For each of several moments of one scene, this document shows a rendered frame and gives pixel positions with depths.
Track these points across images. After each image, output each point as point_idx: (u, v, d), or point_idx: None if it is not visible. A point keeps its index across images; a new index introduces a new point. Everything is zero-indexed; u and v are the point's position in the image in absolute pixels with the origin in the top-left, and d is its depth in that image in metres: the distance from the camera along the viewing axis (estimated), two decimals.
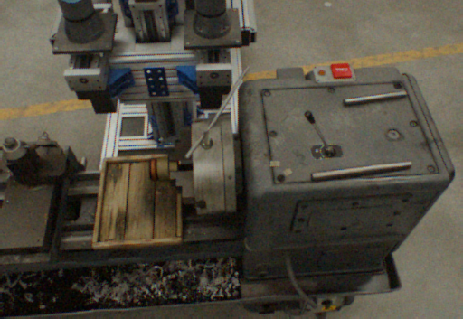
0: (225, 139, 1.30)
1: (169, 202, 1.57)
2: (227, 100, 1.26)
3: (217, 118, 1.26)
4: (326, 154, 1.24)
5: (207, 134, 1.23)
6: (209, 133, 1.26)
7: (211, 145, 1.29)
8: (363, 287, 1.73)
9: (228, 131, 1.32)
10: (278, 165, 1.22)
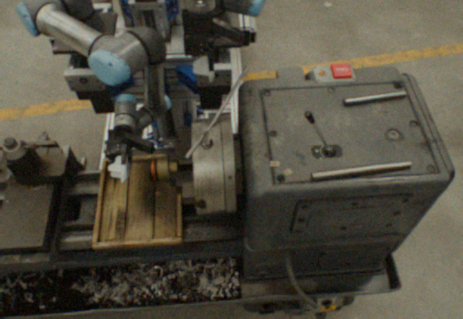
0: (225, 139, 1.30)
1: (169, 202, 1.57)
2: (227, 100, 1.26)
3: (217, 118, 1.26)
4: (326, 154, 1.24)
5: (207, 134, 1.23)
6: (209, 133, 1.26)
7: (211, 145, 1.29)
8: (363, 287, 1.73)
9: (228, 131, 1.32)
10: (278, 165, 1.22)
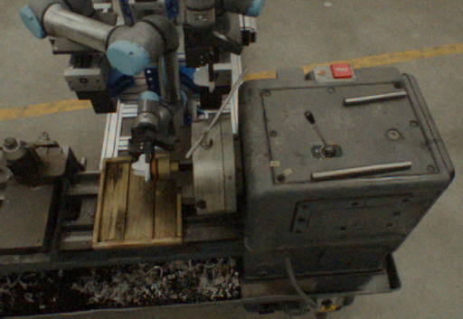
0: (225, 139, 1.30)
1: (169, 202, 1.57)
2: (227, 100, 1.26)
3: (217, 118, 1.26)
4: (326, 154, 1.24)
5: (207, 134, 1.23)
6: (209, 133, 1.26)
7: (211, 145, 1.29)
8: (363, 287, 1.73)
9: (228, 131, 1.32)
10: (278, 165, 1.22)
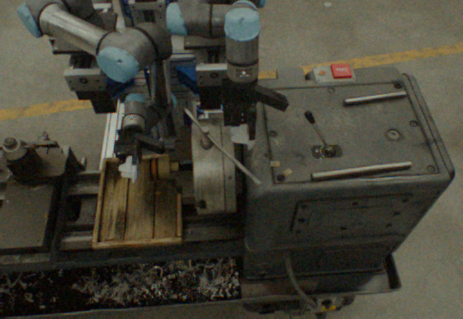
0: (225, 139, 1.30)
1: (169, 202, 1.57)
2: (229, 156, 1.18)
3: (215, 145, 1.21)
4: (326, 154, 1.24)
5: (202, 132, 1.23)
6: (206, 138, 1.25)
7: (203, 145, 1.29)
8: (363, 287, 1.73)
9: (228, 131, 1.32)
10: (278, 165, 1.22)
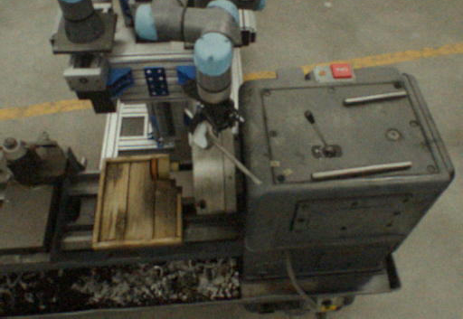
0: (225, 139, 1.30)
1: (169, 202, 1.57)
2: (229, 156, 1.18)
3: (215, 145, 1.21)
4: (326, 154, 1.24)
5: None
6: (206, 138, 1.25)
7: None
8: (363, 287, 1.73)
9: (228, 131, 1.32)
10: (278, 165, 1.22)
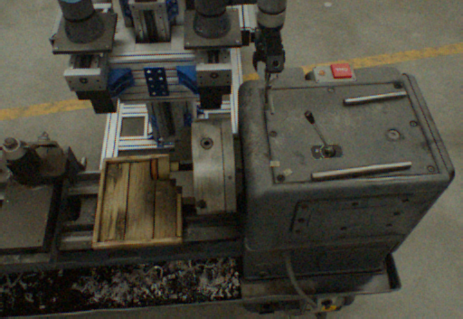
0: (225, 139, 1.30)
1: (169, 202, 1.57)
2: None
3: (268, 73, 1.30)
4: (326, 154, 1.24)
5: (271, 88, 1.26)
6: None
7: (203, 145, 1.29)
8: (363, 287, 1.73)
9: (228, 131, 1.32)
10: (278, 165, 1.22)
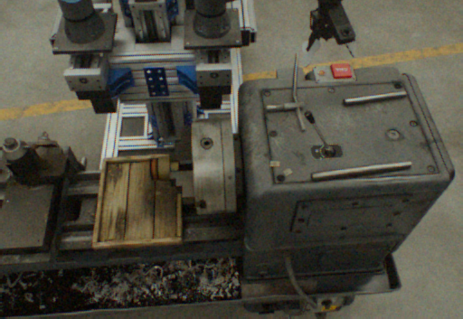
0: (225, 139, 1.30)
1: (169, 202, 1.57)
2: (296, 80, 1.41)
3: (294, 94, 1.38)
4: (326, 154, 1.24)
5: None
6: (290, 105, 1.35)
7: (203, 145, 1.29)
8: (363, 287, 1.73)
9: (228, 131, 1.32)
10: (278, 165, 1.22)
